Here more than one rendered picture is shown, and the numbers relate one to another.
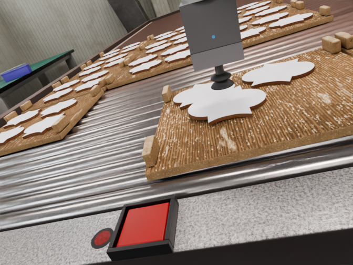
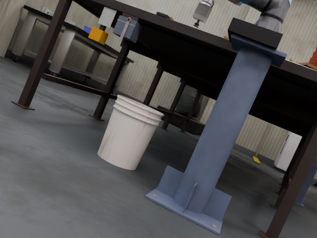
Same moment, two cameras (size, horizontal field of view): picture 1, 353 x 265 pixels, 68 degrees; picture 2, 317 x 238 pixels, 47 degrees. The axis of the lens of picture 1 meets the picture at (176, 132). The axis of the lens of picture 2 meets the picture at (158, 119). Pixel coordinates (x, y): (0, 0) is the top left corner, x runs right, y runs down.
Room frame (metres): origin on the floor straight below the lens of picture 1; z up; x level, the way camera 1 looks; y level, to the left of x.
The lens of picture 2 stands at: (-2.01, -0.36, 0.48)
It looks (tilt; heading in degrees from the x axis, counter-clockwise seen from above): 4 degrees down; 5
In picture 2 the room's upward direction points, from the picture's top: 24 degrees clockwise
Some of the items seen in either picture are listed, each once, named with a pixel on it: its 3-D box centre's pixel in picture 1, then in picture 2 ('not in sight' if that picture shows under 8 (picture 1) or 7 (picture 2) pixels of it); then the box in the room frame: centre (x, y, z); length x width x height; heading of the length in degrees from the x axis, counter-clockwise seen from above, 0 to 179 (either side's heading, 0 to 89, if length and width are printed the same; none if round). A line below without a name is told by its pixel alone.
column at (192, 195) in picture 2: not in sight; (221, 129); (-0.17, -0.50, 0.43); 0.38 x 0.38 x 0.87; 83
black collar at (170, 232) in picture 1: (145, 225); (163, 16); (0.25, 0.08, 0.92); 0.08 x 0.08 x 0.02; 75
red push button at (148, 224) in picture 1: (145, 226); not in sight; (0.25, 0.08, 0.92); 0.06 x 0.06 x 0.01; 75
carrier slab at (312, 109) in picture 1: (256, 99); not in sight; (0.47, -0.17, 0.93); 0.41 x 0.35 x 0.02; 77
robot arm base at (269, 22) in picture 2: not in sight; (267, 27); (-0.17, -0.50, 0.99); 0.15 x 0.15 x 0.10
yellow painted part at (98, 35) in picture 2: not in sight; (103, 24); (0.34, 0.45, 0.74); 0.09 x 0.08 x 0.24; 75
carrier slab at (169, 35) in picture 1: (176, 32); not in sight; (1.85, -0.24, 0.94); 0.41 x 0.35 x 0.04; 76
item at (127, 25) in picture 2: not in sight; (127, 29); (0.30, 0.27, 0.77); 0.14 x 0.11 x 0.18; 75
